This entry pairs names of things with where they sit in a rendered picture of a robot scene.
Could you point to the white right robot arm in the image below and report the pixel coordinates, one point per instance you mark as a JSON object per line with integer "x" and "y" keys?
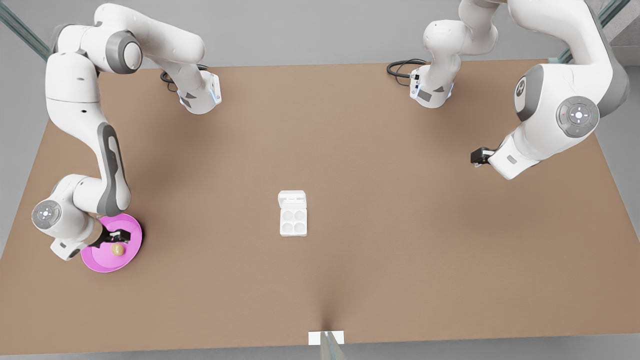
{"x": 75, "y": 95}

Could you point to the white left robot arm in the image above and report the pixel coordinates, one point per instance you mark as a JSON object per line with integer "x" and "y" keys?
{"x": 560, "y": 95}

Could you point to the brown egg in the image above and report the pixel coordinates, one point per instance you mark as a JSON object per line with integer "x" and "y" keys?
{"x": 117, "y": 249}

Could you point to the white egg box base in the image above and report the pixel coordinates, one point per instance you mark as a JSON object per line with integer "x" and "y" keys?
{"x": 293, "y": 223}

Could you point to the white egg box lid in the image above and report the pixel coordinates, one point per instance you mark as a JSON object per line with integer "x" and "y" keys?
{"x": 292, "y": 198}

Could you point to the pink round plate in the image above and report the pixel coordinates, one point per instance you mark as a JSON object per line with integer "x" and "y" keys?
{"x": 107, "y": 260}

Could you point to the silver frame post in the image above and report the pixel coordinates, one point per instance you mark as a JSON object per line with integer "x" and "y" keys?
{"x": 22, "y": 32}
{"x": 600, "y": 20}
{"x": 330, "y": 347}

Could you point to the white post foot plate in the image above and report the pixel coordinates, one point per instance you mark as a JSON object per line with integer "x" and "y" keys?
{"x": 315, "y": 338}

